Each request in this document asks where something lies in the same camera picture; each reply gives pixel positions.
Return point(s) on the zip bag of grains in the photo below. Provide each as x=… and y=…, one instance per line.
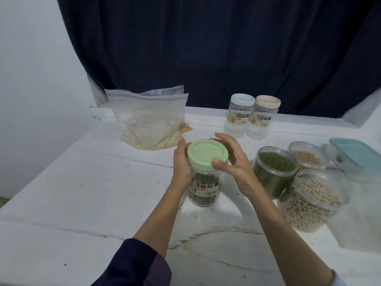
x=143, y=110

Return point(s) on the green round lid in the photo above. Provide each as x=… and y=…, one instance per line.
x=207, y=153

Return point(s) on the pile of green beans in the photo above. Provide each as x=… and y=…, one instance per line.
x=274, y=169

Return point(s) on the person's right hand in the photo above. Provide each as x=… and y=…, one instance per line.
x=243, y=172

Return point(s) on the person's left forearm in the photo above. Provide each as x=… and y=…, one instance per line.
x=158, y=223

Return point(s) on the transparent jar green lid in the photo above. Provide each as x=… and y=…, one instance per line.
x=205, y=190

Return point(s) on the pile of yellow soybeans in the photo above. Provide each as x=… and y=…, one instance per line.
x=308, y=157

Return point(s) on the transparent jar pink lid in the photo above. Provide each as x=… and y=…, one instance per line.
x=262, y=119

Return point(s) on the teal lidded plastic container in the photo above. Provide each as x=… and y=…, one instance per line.
x=357, y=155

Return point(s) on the clear bag with green beans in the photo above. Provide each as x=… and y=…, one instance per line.
x=357, y=217

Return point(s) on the clear zip bag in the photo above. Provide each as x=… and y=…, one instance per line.
x=164, y=90

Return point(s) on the dark navy curtain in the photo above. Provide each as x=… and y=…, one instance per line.
x=208, y=44

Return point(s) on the person's right forearm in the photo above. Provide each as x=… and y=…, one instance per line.
x=286, y=241

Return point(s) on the person's left hand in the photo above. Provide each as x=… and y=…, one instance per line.
x=181, y=169

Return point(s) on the transparent jar blue lid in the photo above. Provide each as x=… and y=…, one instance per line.
x=239, y=116

